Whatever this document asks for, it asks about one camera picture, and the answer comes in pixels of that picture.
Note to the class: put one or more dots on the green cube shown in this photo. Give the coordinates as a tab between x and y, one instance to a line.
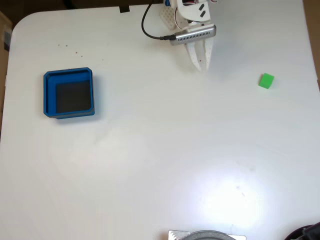
266	80

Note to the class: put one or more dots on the blue box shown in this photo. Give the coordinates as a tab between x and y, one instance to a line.
50	100

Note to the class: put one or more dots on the blue table clamp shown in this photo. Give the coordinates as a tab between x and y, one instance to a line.
167	3

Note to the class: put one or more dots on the black tape piece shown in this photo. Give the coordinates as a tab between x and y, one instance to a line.
124	9

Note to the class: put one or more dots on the grey round object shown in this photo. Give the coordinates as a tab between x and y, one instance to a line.
210	235

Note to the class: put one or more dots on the silver metal plate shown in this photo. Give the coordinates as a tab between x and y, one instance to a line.
176	235

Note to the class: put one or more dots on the black object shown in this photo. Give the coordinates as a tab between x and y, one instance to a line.
310	233

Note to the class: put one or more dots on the silver camera box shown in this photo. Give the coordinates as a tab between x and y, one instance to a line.
195	35

